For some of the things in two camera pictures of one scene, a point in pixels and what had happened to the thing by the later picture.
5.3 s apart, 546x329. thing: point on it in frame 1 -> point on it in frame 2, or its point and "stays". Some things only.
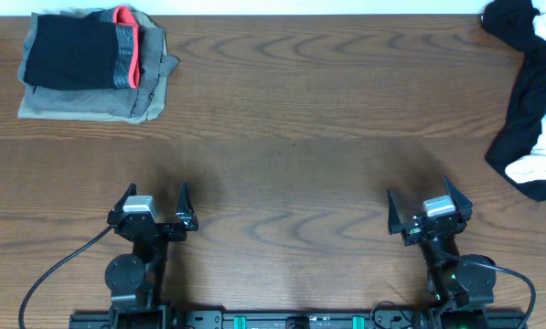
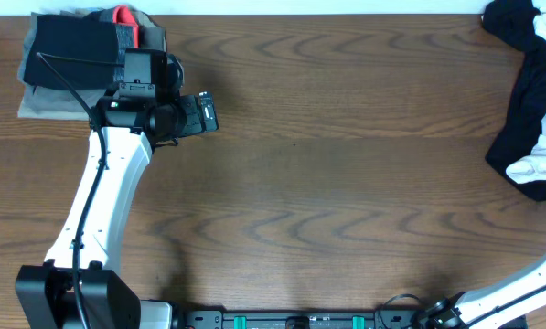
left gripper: [186, 216] -> [193, 122]
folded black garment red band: [84, 52] stays
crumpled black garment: [540, 82] stays
